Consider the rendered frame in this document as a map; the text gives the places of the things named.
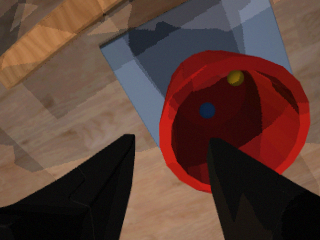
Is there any brown wooden bar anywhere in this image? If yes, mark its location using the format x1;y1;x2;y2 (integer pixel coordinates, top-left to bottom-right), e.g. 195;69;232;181
0;0;127;91

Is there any red cup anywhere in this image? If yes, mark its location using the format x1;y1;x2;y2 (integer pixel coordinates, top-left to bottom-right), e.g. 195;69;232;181
159;49;311;193

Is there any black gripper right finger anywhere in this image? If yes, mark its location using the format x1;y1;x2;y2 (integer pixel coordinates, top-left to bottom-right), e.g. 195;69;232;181
207;137;320;240

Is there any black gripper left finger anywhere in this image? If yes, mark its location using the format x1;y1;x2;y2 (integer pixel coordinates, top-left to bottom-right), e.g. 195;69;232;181
0;133;136;240

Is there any yellow marble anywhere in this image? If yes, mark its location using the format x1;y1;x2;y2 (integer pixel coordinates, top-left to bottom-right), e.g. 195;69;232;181
227;69;244;87

